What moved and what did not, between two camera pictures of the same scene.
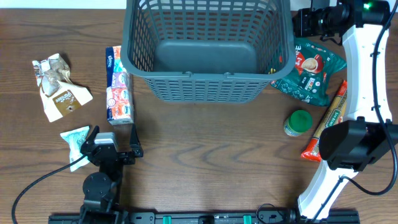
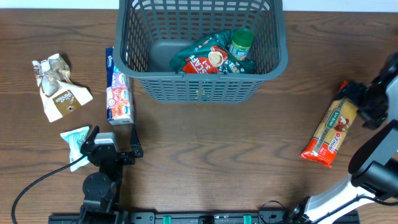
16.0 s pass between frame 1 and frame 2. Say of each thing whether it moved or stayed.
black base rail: stayed
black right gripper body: moved
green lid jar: moved
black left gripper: stayed
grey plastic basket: stayed
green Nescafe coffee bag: moved
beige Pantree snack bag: stayed
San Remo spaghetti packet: stayed
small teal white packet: stayed
